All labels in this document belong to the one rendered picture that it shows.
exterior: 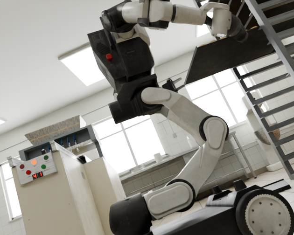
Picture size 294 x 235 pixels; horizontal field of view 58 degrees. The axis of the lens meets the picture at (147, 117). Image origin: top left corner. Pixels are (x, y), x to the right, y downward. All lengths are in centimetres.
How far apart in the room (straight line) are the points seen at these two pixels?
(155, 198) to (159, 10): 77
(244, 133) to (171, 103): 459
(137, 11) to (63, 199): 125
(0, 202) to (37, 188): 508
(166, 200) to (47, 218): 93
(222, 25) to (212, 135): 48
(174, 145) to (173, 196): 452
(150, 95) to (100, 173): 137
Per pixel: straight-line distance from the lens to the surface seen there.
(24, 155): 277
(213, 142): 126
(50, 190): 190
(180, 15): 112
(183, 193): 120
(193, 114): 133
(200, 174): 127
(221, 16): 119
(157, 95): 131
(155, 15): 112
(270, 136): 172
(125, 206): 123
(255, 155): 580
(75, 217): 185
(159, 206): 119
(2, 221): 697
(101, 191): 252
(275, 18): 153
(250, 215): 108
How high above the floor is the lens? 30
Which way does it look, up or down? 17 degrees up
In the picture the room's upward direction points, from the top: 22 degrees counter-clockwise
